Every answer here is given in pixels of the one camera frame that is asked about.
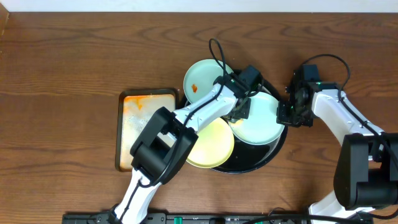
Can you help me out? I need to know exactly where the green yellow sponge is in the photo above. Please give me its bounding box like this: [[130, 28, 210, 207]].
[[228, 118, 244, 126]]

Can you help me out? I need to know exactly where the mint plate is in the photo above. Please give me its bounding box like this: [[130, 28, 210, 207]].
[[183, 59, 223, 103], [229, 92, 284, 145]]

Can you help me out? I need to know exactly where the yellow plate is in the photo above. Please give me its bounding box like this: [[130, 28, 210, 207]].
[[187, 118, 234, 169]]

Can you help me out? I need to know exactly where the black rectangular soapy tray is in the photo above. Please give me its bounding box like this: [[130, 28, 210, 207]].
[[115, 88, 178, 172]]

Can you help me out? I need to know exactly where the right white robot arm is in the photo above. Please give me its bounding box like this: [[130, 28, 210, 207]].
[[277, 81, 397, 223]]

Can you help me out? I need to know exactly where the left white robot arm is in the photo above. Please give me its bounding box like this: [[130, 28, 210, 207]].
[[108, 73, 258, 223]]

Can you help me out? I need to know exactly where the black round tray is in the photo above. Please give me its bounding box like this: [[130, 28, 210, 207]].
[[178, 70, 289, 174]]

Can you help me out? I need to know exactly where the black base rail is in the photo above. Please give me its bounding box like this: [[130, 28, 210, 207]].
[[61, 212, 374, 224]]

